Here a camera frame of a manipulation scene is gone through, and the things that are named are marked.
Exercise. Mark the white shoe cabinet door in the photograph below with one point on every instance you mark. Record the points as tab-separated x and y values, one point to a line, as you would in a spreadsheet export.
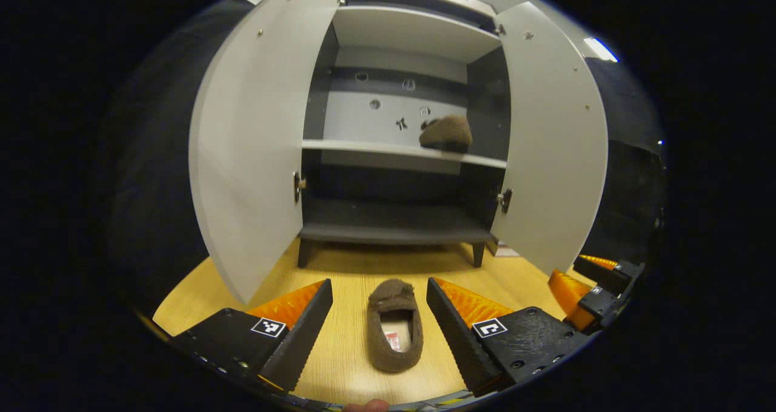
551	145
254	145

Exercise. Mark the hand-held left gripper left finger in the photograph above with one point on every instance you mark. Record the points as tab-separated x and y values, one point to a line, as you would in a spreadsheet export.
303	339

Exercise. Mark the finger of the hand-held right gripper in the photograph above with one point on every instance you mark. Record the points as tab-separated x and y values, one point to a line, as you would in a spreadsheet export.
570	294
609	268

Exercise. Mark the black backdrop cloth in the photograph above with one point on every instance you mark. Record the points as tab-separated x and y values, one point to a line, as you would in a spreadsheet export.
157	188

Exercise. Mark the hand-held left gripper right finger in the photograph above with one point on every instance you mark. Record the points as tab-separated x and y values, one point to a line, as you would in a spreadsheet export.
458	339

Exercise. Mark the ceiling light panel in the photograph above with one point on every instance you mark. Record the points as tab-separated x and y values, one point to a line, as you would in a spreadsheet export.
600	49

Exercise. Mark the brown fuzzy slipper shoe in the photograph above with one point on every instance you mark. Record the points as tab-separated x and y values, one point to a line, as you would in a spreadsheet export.
394	294
448	132

